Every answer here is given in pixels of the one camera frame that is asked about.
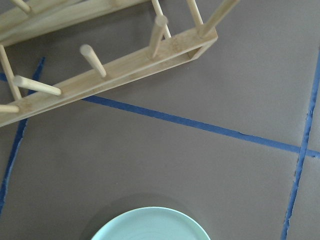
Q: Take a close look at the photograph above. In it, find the light green plate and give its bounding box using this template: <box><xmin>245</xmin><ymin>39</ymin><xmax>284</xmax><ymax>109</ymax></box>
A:
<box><xmin>92</xmin><ymin>206</ymin><xmax>210</xmax><ymax>240</ymax></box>

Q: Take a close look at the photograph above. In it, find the wooden dish rack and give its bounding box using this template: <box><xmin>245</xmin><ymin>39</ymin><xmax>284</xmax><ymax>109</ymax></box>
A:
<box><xmin>0</xmin><ymin>0</ymin><xmax>238</xmax><ymax>126</ymax></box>

